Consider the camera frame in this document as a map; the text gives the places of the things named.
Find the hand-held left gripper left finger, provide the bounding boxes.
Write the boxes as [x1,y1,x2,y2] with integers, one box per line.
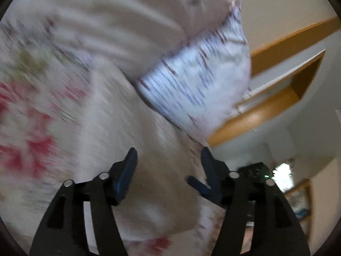
[29,147,139,256]

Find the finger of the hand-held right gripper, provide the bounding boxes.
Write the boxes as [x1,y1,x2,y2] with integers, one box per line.
[186,175,214,196]

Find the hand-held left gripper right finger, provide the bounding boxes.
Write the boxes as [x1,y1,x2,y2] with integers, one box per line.
[200,147,311,256]

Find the cream cable knit sweater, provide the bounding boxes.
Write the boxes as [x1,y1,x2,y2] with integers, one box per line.
[78,68,204,242]

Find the wooden headboard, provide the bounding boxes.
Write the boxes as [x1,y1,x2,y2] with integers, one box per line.
[206,16,341,148]

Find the blue floral pillow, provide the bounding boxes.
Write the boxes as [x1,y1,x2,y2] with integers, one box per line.
[137,0,253,142]

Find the floral bedsheet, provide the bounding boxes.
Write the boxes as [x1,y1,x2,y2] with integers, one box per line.
[0,19,227,256]

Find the white pink floral pillow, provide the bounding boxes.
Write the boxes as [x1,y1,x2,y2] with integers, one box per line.
[7,0,241,79]

